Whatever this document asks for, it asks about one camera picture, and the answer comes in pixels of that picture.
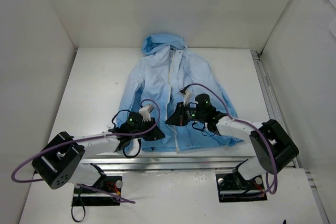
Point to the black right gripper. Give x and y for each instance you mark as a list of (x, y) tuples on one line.
[(181, 114)]

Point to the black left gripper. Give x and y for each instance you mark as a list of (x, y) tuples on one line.
[(149, 128)]

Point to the light blue hooded jacket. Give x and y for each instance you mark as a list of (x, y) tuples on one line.
[(166, 67)]

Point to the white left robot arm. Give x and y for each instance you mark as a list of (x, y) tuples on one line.
[(57, 166)]

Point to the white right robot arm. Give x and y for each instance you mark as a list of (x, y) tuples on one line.
[(273, 147)]

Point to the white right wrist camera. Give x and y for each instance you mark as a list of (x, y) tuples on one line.
[(187, 95)]

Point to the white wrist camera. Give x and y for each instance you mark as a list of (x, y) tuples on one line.
[(187, 95), (145, 111)]

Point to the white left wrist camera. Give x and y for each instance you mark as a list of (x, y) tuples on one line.
[(145, 111)]

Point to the aluminium front rail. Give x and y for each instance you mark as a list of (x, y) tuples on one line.
[(112, 164)]

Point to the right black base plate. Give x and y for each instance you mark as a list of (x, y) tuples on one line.
[(231, 189)]

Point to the aluminium side rail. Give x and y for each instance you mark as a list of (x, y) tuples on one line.
[(274, 112)]

